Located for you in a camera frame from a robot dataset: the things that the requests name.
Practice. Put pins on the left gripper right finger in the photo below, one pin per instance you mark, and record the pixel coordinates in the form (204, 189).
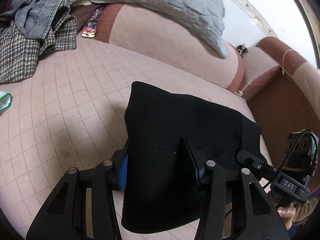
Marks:
(198, 159)

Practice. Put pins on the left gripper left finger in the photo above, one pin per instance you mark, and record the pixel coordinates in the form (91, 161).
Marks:
(119, 172)

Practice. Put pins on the black pants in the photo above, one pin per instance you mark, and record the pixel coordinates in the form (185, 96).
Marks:
(161, 191)

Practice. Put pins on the right hand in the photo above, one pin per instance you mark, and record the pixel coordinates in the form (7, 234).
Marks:
(287, 215)

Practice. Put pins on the brown pink side cushion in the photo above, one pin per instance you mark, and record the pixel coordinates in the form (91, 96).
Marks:
(274, 70)

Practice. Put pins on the small black gold hair clip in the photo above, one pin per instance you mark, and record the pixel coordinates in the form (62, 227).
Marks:
(242, 49)

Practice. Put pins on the pink bolster cushion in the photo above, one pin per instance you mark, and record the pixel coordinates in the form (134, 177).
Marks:
(154, 35)

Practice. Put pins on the colourful packet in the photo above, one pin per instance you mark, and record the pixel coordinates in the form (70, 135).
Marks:
(90, 28)

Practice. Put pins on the houndstooth checked garment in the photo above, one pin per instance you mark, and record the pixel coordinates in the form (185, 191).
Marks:
(19, 55)

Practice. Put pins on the grey quilted pillow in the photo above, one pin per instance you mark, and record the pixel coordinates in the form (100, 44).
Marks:
(203, 18)

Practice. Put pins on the grey denim garment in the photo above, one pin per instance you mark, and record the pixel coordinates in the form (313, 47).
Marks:
(32, 17)

